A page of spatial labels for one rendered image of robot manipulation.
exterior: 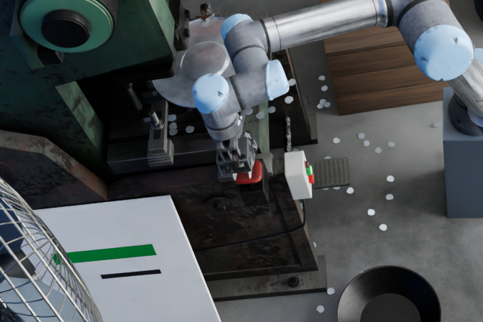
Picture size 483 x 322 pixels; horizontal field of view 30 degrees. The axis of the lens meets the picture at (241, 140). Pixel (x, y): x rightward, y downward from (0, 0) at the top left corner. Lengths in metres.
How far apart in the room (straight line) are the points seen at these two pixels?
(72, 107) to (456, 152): 1.04
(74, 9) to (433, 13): 0.74
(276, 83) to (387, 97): 1.24
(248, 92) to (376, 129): 1.27
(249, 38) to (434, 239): 1.16
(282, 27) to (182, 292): 1.04
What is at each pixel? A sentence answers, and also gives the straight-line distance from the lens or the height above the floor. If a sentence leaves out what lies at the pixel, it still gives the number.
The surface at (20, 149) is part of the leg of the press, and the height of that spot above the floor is 0.87.
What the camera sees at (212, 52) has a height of 0.79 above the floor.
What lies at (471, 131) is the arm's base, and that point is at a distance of 2.46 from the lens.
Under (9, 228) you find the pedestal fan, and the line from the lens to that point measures 1.46.
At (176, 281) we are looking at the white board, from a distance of 2.63.
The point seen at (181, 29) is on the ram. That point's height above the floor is 0.96.
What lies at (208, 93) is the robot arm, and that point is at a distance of 1.81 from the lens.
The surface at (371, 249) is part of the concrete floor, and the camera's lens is 2.83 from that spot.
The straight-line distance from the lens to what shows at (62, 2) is 1.71.
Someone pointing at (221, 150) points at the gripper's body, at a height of 0.96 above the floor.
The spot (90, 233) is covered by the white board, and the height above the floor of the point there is 0.48.
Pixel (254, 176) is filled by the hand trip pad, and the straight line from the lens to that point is 2.11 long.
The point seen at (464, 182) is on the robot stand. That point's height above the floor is 0.23.
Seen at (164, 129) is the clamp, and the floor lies 0.75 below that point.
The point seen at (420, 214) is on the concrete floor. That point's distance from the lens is 2.87.
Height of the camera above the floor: 2.54
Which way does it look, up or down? 55 degrees down
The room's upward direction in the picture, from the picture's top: 22 degrees counter-clockwise
